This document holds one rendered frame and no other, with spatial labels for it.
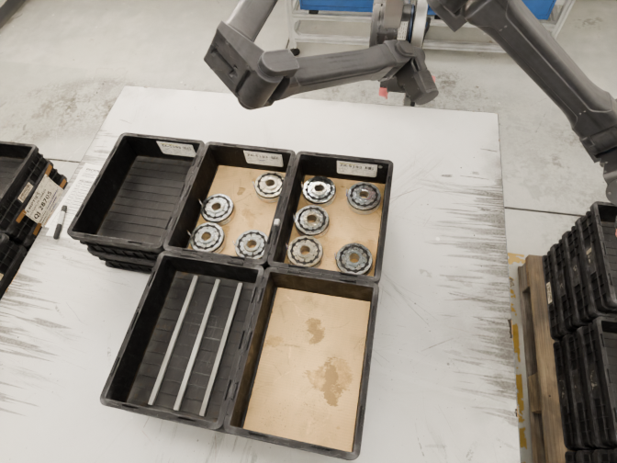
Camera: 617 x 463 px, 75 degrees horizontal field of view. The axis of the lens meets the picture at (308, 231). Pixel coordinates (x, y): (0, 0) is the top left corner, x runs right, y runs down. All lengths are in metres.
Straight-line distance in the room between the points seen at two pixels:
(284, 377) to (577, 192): 2.00
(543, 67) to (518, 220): 1.71
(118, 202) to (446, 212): 1.09
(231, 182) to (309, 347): 0.60
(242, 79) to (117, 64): 2.85
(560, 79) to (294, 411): 0.86
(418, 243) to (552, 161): 1.49
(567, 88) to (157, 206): 1.13
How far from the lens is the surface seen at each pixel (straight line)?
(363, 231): 1.22
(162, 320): 1.21
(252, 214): 1.28
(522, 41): 0.71
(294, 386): 1.08
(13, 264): 2.20
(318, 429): 1.06
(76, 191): 1.77
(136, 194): 1.46
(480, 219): 1.47
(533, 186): 2.57
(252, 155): 1.33
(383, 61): 0.95
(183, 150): 1.43
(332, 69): 0.83
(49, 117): 3.39
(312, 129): 1.65
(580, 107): 0.80
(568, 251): 1.93
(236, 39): 0.73
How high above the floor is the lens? 1.89
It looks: 60 degrees down
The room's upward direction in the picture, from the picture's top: 8 degrees counter-clockwise
